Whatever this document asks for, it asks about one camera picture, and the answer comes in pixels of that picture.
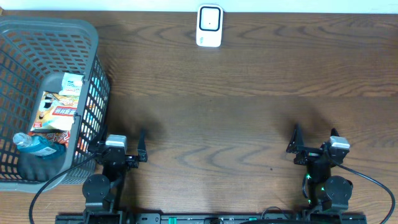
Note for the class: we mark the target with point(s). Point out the white barcode scanner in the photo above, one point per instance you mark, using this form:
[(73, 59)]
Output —
[(209, 25)]

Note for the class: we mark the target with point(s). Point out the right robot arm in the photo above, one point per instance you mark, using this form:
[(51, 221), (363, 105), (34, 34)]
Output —
[(327, 193)]

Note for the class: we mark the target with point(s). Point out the teal white small packet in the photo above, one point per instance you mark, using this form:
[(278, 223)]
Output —
[(71, 84)]

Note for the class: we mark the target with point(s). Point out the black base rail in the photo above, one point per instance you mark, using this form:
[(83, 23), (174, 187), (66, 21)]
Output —
[(156, 218)]

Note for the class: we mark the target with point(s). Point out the blue mouthwash bottle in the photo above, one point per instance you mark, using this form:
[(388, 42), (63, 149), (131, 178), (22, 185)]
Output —
[(38, 146)]

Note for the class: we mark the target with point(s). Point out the red-brown snack bar wrapper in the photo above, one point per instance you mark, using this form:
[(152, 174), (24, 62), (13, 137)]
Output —
[(58, 137)]

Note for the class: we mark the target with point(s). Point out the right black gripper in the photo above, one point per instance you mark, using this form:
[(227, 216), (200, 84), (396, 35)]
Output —
[(308, 154)]

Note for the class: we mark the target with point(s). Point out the yellow snack bag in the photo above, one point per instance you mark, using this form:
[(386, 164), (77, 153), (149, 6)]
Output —
[(55, 113)]

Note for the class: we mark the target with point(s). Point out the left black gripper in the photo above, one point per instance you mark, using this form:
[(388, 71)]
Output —
[(131, 162)]

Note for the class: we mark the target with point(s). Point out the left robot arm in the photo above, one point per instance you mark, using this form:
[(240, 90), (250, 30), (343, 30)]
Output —
[(103, 191)]

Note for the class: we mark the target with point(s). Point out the grey plastic shopping basket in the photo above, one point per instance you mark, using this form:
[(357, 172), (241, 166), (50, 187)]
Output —
[(35, 54)]

